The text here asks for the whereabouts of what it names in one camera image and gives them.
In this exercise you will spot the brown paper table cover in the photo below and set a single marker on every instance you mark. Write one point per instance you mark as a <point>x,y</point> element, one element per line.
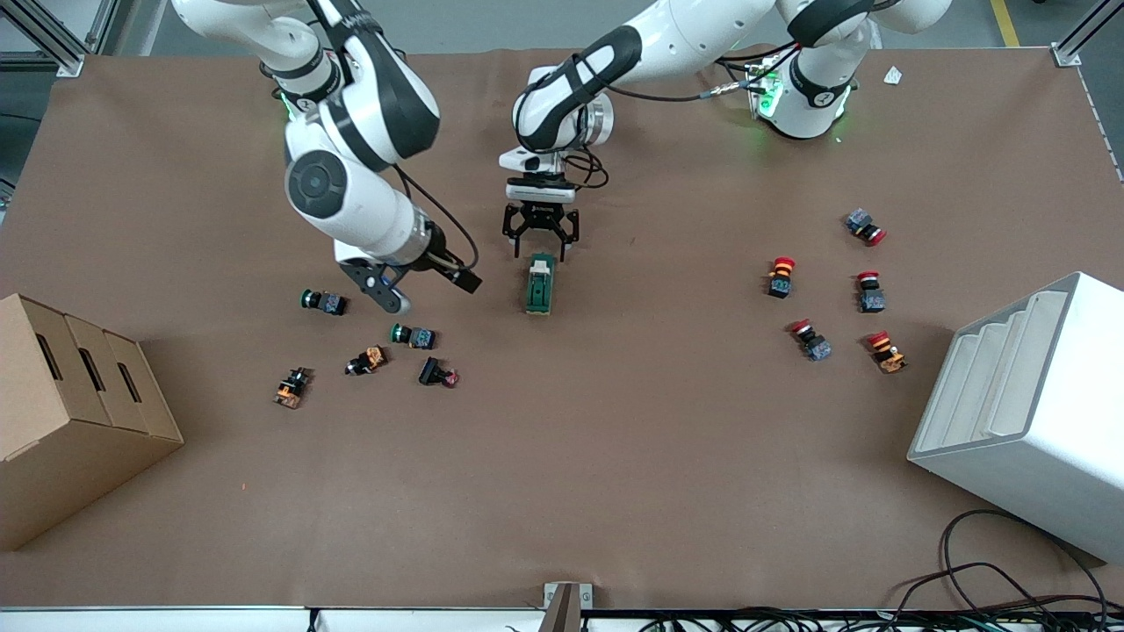
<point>615,456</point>

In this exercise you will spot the red mushroom button orange body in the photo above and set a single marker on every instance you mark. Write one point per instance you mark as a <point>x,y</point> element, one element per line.
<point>887,353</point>

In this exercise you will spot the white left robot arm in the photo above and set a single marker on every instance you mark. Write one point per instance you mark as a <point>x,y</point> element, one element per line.
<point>685,35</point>

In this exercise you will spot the red mushroom button striped collar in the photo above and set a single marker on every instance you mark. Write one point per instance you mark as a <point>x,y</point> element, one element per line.
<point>781,279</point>

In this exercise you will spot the brown cardboard box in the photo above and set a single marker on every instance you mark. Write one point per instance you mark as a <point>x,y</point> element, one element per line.
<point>70,456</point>

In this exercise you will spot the metal camera post bracket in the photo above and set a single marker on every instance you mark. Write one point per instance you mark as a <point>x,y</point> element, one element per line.
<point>566,606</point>

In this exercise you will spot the aluminium frame profile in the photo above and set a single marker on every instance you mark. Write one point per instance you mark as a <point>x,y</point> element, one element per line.
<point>1076,39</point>
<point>44,35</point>

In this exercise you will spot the small white paper scrap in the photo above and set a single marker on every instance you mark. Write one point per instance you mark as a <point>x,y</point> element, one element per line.
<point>893,75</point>

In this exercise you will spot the green push button blue body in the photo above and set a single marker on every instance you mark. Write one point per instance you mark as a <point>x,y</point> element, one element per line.
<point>417,337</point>
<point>327,303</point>

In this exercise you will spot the red mushroom button blue body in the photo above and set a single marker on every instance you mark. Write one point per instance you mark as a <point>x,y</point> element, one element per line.
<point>871,295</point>
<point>812,342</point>
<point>863,225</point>

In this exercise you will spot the black switch pink tip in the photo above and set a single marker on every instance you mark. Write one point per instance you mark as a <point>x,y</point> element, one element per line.
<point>435,372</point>

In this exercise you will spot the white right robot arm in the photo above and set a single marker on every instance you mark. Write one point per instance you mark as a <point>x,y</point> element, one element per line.
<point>351,193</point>

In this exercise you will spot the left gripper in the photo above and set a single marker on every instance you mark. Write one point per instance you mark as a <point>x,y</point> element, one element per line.
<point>539,213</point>

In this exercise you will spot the white slotted rack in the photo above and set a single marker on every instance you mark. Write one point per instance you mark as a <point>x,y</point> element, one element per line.
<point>1036,439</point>

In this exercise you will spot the green load switch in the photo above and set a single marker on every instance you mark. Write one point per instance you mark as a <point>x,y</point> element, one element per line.
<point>540,285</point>

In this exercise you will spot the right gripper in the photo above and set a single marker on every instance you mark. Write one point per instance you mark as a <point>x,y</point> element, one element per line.
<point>442,259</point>

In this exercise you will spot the black button orange body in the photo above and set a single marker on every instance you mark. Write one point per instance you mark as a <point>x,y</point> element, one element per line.
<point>369,360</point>
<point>291,388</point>

